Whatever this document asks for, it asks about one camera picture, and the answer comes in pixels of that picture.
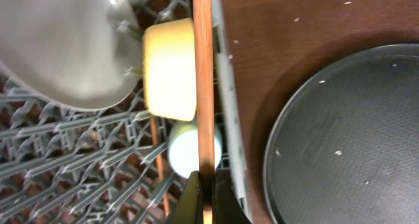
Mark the yellow bowl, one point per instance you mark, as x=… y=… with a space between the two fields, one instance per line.
x=169 y=72

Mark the wooden chopstick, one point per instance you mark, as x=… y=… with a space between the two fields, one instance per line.
x=159 y=165
x=205 y=100

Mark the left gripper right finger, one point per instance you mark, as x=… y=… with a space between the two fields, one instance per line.
x=226 y=209

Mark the grey round plate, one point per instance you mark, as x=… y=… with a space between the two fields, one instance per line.
x=78 y=53

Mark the blue plastic cup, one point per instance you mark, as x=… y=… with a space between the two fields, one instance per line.
x=183 y=148

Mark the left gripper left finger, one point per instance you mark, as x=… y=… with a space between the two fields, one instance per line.
x=189 y=209

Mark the round black tray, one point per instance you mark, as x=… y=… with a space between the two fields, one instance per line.
x=344 y=148

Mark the grey dishwasher rack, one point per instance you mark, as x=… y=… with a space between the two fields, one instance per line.
x=65 y=165

